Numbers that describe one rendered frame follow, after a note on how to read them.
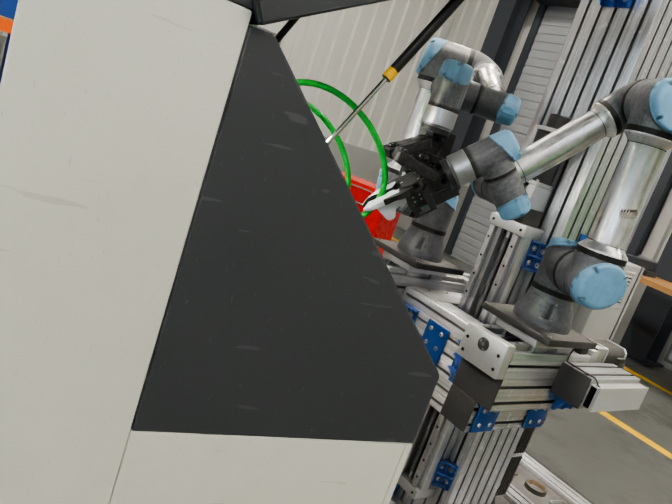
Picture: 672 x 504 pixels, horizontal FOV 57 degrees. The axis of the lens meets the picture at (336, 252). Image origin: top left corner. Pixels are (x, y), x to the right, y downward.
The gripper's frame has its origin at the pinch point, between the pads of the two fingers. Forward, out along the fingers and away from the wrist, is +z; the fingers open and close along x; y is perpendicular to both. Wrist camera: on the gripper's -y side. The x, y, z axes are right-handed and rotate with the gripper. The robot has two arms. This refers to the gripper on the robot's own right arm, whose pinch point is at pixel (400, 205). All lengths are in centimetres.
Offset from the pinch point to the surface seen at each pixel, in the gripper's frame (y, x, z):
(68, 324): -71, -35, 24
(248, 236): -48, -35, 6
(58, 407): -70, -35, 38
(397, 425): -6, -35, 38
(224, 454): -41, -35, 46
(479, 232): 504, 536, 86
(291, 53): 223, 700, -59
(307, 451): -24, -35, 45
